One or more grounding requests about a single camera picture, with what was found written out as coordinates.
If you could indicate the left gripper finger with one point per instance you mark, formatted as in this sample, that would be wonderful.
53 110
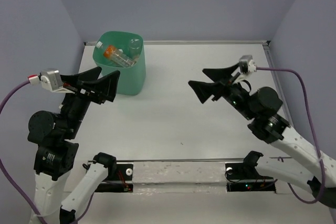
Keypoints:
103 89
78 79

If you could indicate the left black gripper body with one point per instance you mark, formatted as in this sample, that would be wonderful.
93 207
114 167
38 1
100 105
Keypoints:
77 104

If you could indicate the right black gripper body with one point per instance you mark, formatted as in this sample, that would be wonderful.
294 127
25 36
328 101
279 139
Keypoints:
237 96

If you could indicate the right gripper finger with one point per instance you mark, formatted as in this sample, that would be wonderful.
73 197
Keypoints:
204 90
220 73

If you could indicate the tall orange label bottle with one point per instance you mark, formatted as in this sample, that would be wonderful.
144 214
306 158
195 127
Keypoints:
114 55

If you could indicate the clear jar silver lid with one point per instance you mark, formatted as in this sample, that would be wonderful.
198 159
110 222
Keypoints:
135 48

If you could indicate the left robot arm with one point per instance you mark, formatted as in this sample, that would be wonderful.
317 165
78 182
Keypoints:
53 134

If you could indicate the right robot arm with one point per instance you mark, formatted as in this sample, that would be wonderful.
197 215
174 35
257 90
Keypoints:
307 168

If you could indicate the green plastic bin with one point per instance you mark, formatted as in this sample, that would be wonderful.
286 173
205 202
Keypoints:
131 79

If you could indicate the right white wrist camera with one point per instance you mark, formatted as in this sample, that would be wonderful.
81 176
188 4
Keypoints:
247 67

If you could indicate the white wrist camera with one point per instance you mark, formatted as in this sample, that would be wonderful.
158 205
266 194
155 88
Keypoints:
247 67
50 80

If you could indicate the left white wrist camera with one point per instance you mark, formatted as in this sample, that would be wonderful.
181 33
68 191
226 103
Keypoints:
50 80

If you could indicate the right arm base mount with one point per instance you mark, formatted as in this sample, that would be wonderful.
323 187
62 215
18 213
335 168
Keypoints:
242 178

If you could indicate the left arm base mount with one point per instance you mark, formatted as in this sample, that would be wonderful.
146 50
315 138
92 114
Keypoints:
119 182

